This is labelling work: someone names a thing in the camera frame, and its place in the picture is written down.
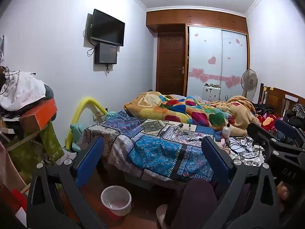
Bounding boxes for small black wall box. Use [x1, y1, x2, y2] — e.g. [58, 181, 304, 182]
[94, 42, 118, 65]

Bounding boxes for yellow foam tube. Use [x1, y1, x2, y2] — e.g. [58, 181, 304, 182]
[65, 96, 108, 150]

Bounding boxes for blue patchwork bedspread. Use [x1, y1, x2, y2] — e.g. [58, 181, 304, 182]
[82, 110, 230, 184]

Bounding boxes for white cloth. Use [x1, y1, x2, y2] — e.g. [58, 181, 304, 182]
[0, 71, 46, 112]

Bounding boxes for teal cloth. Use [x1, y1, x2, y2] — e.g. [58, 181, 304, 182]
[70, 123, 84, 152]

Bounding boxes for red cloth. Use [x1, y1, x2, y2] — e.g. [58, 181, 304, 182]
[260, 114, 280, 127]

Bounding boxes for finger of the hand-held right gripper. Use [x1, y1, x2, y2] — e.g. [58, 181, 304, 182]
[275, 119, 305, 149]
[247, 123, 303, 159]

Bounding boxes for red bag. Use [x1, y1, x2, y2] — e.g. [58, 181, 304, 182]
[11, 188, 28, 211]

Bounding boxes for white wardrobe with heart stickers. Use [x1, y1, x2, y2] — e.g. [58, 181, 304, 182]
[186, 25, 250, 102]

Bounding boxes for white plastic bucket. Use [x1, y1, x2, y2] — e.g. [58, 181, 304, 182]
[100, 185, 132, 217]

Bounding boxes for tangle of black cables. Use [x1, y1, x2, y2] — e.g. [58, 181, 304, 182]
[225, 137, 264, 164]

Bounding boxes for dark cloth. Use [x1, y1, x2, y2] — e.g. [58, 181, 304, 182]
[44, 83, 56, 101]

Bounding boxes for wooden headboard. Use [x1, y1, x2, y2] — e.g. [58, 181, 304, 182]
[258, 83, 305, 118]

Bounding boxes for green patterned bag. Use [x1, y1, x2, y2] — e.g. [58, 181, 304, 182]
[7, 119, 64, 173]

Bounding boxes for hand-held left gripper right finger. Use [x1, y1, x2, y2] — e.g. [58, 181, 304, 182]
[201, 137, 280, 229]

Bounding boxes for white bottle with black cap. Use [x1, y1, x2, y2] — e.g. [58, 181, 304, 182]
[221, 123, 231, 139]

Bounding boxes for white printed plastic bag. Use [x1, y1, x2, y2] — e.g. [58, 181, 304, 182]
[56, 147, 77, 165]

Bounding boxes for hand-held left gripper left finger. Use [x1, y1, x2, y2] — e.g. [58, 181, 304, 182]
[27, 136, 109, 229]

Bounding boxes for wooden overhead cabinets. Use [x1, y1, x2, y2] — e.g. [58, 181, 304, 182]
[146, 9, 248, 33]

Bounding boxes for wooden slat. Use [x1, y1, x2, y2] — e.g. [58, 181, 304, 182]
[5, 131, 40, 151]

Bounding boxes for person's right hand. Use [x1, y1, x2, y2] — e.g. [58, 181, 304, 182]
[277, 182, 290, 212]

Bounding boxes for small white cabinet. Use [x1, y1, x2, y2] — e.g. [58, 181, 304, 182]
[202, 83, 221, 102]

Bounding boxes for orange cardboard box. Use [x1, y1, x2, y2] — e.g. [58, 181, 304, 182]
[19, 99, 58, 133]

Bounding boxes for black patterned clothes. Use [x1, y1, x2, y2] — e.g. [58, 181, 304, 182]
[283, 103, 305, 125]

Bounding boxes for person's leg in dark pants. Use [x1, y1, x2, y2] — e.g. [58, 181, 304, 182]
[164, 180, 219, 229]

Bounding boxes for brown wooden door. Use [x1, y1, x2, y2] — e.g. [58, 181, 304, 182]
[156, 32, 186, 96]

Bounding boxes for light slipper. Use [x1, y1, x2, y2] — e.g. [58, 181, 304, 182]
[156, 204, 170, 229]

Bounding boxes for white standing fan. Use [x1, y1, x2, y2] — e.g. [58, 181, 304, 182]
[241, 69, 258, 99]

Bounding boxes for colourful fleece blanket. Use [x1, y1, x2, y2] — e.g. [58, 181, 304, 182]
[124, 91, 263, 137]

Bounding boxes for black television cable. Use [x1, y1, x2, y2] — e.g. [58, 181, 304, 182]
[83, 27, 96, 58]

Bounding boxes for black wall television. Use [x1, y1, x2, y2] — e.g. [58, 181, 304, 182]
[90, 9, 126, 47]

